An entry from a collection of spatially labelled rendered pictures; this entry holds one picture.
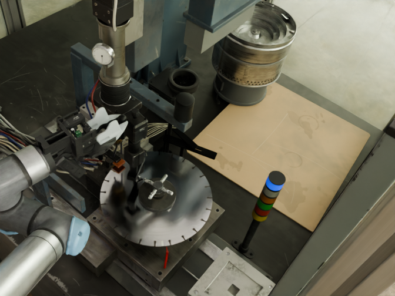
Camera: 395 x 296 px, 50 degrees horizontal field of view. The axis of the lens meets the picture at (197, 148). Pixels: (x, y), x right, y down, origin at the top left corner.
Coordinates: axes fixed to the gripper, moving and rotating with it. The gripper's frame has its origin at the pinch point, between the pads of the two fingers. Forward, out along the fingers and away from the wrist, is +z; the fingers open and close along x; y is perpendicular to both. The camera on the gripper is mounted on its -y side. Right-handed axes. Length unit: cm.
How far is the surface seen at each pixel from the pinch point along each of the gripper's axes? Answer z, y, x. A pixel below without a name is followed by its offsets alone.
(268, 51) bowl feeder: 74, -19, 9
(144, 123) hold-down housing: 5.4, -1.0, -2.8
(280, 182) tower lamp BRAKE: 25.7, -9.3, -33.1
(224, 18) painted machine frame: 43.5, 6.9, 9.7
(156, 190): 6.6, -25.9, -8.4
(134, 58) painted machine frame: 16.5, 0.6, 15.7
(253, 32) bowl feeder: 81, -21, 22
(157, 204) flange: 5.5, -29.6, -10.6
